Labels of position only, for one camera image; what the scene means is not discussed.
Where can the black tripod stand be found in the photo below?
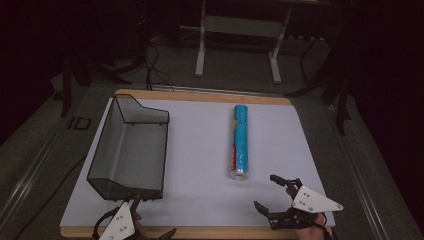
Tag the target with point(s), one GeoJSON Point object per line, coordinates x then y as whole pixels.
{"type": "Point", "coordinates": [340, 96]}

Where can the person's left hand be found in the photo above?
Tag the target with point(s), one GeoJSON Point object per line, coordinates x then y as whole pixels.
{"type": "Point", "coordinates": [140, 225]}

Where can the black floor bracket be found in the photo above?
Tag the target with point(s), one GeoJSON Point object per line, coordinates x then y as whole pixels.
{"type": "Point", "coordinates": [80, 123]}

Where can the person's right hand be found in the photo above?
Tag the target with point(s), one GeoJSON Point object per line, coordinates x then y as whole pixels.
{"type": "Point", "coordinates": [311, 233]}

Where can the blue cylindrical chip can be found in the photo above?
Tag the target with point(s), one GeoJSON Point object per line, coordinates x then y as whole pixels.
{"type": "Point", "coordinates": [240, 140]}

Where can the black stand legs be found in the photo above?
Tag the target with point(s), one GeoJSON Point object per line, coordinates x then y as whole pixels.
{"type": "Point", "coordinates": [66, 86]}

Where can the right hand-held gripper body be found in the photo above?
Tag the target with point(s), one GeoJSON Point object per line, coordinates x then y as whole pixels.
{"type": "Point", "coordinates": [315, 201]}

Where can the white metal stand frame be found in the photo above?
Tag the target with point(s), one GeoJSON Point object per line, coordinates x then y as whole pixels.
{"type": "Point", "coordinates": [240, 26]}

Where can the white table mat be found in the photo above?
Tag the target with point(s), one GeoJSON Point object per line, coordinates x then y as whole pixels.
{"type": "Point", "coordinates": [200, 160]}

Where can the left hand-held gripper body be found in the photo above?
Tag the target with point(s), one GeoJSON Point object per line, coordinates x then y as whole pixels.
{"type": "Point", "coordinates": [120, 222]}

